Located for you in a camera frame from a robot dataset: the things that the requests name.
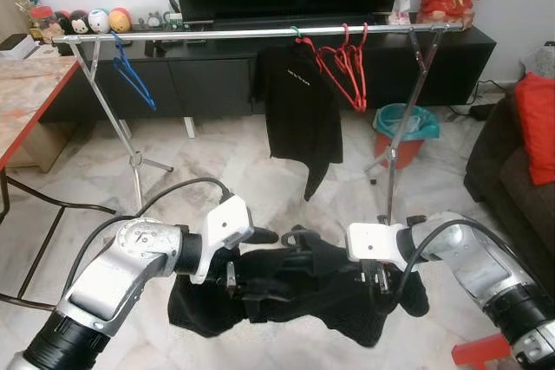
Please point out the blue clothes hanger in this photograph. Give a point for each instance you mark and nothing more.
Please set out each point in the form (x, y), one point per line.
(149, 100)

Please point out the red cushion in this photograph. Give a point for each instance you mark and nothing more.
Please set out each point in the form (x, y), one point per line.
(538, 127)

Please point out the black white round toy head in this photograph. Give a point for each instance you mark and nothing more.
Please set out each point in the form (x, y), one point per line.
(80, 21)

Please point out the red plastic stool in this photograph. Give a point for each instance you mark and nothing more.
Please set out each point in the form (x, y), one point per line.
(481, 353)

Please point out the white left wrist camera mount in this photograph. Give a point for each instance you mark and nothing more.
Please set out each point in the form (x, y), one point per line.
(225, 223)

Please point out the red hanger green hook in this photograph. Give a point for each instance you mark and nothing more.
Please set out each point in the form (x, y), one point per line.
(305, 41)

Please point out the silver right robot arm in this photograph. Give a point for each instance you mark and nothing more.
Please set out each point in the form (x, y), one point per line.
(486, 266)

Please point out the red bin teal liner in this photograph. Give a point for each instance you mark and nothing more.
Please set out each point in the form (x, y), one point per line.
(399, 149)

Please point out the silver clothes rack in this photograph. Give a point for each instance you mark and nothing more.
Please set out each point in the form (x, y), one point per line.
(217, 33)

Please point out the white flat box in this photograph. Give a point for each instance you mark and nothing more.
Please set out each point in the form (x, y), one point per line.
(16, 45)

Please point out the white tissue pack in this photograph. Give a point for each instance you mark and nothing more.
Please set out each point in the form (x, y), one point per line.
(401, 10)

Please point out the yellow round toy head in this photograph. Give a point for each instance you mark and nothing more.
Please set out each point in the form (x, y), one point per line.
(120, 19)

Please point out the black television console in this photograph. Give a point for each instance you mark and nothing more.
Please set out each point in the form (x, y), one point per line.
(208, 84)

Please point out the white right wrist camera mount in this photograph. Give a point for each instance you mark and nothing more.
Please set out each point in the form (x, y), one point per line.
(373, 240)

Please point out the dark brown sofa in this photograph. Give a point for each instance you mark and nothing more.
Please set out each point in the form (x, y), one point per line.
(503, 197)

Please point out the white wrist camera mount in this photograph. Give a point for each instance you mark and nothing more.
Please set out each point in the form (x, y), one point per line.
(373, 240)
(225, 223)

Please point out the black t-shirt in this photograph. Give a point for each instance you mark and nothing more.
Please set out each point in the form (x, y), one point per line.
(299, 110)

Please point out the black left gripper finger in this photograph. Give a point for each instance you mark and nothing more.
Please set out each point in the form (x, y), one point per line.
(263, 236)

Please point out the black clothes hanger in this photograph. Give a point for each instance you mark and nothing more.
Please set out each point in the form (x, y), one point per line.
(299, 229)

